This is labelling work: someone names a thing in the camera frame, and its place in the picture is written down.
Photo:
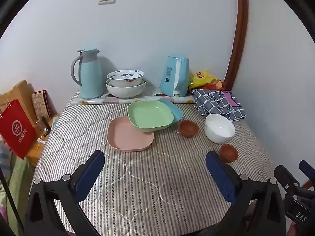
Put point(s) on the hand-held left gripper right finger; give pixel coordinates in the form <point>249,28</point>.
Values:
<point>219,174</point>

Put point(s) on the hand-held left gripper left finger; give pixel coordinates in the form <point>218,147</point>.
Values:
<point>89,174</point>

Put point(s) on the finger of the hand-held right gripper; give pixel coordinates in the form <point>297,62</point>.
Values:
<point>306,167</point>
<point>286,178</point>

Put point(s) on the plain white bowl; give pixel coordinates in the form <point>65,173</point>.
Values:
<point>219,129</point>

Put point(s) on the small brown bowl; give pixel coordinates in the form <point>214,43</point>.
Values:
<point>188,128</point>
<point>228,153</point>

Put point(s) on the blue square plate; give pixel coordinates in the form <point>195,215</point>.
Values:
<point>176,114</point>

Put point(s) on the pink square plate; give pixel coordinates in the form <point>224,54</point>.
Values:
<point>125,137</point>

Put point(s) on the wooden side table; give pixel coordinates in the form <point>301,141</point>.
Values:
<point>37,152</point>

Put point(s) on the striped quilted tablecloth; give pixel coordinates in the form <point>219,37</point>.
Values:
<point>152,182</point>

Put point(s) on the dark small bottle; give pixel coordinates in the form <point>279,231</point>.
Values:
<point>46,125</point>

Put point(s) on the green fabric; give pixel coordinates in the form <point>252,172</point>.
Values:
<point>19,177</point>

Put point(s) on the grey checkered cloth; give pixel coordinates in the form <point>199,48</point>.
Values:
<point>214,103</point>

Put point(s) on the fruit print table cover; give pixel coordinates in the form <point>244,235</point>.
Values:
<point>110,100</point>

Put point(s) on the green square plate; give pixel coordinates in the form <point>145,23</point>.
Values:
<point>150,115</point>

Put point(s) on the red paper bag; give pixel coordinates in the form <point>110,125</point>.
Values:
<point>17,130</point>

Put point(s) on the patterned cardboard box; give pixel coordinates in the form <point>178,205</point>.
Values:
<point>40,103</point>

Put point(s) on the red snack bag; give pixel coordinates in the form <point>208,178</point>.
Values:
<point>216,85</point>

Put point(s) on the large white porcelain bowl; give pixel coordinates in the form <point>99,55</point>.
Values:
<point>125,91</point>

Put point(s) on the yellow chips bag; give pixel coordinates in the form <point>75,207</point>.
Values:
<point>200,78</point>

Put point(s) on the light blue thermos jug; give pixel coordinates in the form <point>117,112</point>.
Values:
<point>91,76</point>

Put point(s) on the blue patterned porcelain bowl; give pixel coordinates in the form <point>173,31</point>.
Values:
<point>125,78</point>

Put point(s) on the brown paper bag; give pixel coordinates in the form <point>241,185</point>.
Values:
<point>21,93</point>

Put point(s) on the light blue electric kettle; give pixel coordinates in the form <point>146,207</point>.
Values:
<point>173,75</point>

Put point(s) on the brown wooden door frame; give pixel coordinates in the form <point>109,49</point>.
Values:
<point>240,29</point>

